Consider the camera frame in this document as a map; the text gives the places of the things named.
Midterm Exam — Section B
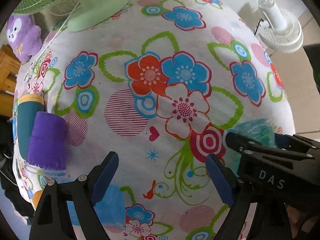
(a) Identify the teal scribbled clear plastic cup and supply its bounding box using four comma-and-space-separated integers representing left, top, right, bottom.
223, 118, 278, 176

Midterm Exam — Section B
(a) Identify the blue cup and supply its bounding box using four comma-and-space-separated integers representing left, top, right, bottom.
67, 184, 127, 230

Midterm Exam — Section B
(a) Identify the purple cup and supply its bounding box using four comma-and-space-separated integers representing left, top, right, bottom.
26, 112, 67, 171

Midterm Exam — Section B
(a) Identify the dark teal cup orange rim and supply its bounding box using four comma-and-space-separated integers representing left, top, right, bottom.
17, 94, 44, 160

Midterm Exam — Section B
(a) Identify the floral tablecloth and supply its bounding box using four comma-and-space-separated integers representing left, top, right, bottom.
13, 0, 295, 239

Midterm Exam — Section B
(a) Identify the white standing fan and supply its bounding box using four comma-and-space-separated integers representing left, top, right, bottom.
255, 0, 304, 54

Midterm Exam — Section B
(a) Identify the wooden chair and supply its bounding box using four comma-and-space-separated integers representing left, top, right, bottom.
0, 44, 21, 118

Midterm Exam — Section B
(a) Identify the purple plush toy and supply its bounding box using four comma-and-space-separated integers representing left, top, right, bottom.
6, 15, 42, 63

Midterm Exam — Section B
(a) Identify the green desk fan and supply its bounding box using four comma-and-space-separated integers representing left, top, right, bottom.
12, 0, 129, 32

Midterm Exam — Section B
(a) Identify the black fan power cable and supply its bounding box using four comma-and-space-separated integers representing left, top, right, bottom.
253, 18, 266, 36

